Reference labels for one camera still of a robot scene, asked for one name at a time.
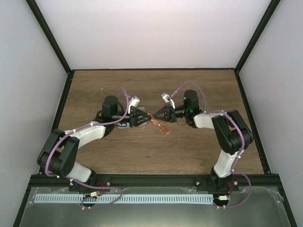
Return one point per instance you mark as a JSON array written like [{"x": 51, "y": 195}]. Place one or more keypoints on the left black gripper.
[{"x": 134, "y": 119}]

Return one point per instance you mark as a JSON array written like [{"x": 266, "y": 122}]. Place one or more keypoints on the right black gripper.
[{"x": 172, "y": 117}]

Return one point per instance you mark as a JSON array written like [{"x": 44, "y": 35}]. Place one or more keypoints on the pink transparent sunglasses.
[{"x": 162, "y": 127}]

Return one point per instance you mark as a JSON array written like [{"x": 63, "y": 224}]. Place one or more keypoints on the grey glasses case green inside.
[{"x": 125, "y": 122}]

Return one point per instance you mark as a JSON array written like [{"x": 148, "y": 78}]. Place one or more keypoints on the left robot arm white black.
[{"x": 58, "y": 155}]

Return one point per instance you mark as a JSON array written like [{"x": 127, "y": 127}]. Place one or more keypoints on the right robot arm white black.
[{"x": 233, "y": 134}]

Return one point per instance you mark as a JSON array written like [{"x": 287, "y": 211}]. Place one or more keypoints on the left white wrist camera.
[{"x": 134, "y": 101}]

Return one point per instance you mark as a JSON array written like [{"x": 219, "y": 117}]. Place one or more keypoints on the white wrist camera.
[
  {"x": 168, "y": 99},
  {"x": 134, "y": 101}
]

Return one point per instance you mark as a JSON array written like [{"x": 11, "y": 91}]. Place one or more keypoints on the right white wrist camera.
[{"x": 168, "y": 99}]

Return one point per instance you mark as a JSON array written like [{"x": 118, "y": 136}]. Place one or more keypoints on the light blue slotted cable duct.
[{"x": 127, "y": 199}]

